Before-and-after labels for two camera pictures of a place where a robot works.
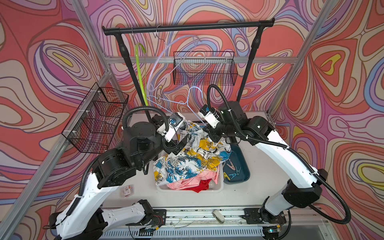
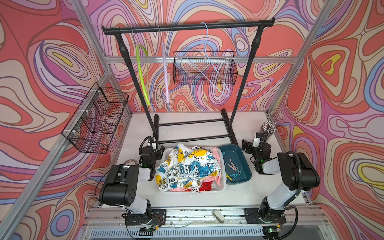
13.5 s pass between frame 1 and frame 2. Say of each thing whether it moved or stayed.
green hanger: stayed
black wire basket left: stayed
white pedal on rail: stayed
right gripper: moved
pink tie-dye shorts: moved
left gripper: moved
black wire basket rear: stayed
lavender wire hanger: moved
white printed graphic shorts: moved
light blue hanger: moved
